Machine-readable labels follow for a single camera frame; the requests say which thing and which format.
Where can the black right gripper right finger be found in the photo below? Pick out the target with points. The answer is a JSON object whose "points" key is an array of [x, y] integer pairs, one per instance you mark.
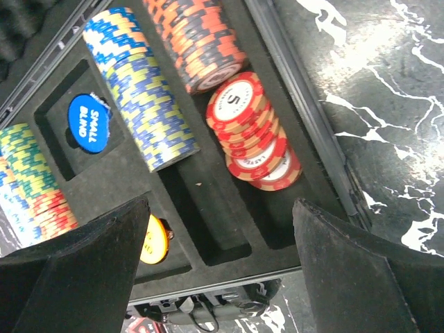
{"points": [[359, 282]]}

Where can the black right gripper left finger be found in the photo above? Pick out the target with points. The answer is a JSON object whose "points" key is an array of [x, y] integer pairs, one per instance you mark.
{"points": [[80, 281]]}

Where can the blue yellow chip stack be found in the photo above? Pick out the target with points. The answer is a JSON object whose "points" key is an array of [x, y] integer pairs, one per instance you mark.
{"points": [[150, 111]]}

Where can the black red all-in triangle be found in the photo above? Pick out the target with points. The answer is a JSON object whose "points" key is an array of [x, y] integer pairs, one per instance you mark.
{"points": [[142, 325]]}

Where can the red orange chip stack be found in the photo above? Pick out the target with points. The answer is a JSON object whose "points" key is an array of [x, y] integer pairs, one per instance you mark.
{"points": [[52, 215]]}

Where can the orange big blind button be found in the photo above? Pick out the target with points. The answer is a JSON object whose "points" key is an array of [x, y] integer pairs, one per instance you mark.
{"points": [[156, 242]]}

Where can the green yellow chip stack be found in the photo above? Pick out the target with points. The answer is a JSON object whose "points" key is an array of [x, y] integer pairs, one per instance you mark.
{"points": [[29, 166]]}

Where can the red tan five chips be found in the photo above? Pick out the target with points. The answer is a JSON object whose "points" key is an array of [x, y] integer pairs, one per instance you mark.
{"points": [[256, 147]]}

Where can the blue small blind button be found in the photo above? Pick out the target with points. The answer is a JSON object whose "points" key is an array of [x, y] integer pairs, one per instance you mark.
{"points": [[89, 122]]}

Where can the black poker chip case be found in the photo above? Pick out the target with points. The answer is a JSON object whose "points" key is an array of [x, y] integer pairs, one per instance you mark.
{"points": [[226, 232]]}

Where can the orange black chip stack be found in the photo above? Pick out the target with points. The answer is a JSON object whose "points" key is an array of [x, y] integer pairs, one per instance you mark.
{"points": [[200, 41]]}

